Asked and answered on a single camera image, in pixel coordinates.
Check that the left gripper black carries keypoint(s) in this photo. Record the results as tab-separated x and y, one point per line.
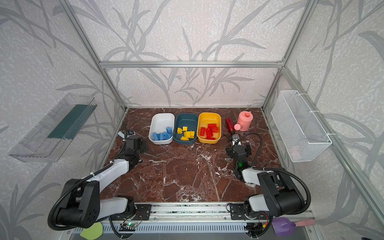
130	139

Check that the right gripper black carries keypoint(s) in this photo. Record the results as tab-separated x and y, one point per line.
236	147

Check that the yellow long lego brick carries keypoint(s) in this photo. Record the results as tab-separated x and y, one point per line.
184	138

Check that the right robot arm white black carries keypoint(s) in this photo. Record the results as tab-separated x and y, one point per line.
283	193

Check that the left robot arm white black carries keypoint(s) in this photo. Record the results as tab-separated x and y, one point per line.
80	204

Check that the red and black hand tool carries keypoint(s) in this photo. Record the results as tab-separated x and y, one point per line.
231	129

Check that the white plastic bin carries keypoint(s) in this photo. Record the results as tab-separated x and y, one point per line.
159	124

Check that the pink toy watering can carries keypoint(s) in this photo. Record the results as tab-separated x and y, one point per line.
244	121

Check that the yellow plastic bin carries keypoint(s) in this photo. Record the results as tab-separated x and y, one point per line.
209	118

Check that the dark teal plastic bin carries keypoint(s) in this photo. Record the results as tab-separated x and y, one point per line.
185	120

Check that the white wire mesh basket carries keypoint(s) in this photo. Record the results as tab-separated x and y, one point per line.
301	132

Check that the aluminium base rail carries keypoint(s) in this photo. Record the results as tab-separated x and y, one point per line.
174	218

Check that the purple toy shovel pink handle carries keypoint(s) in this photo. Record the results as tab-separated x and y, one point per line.
284	227

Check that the clear plastic wall shelf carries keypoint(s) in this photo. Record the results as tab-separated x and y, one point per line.
50	138

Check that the green toy spade wooden handle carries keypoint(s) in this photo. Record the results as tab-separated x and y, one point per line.
93	232

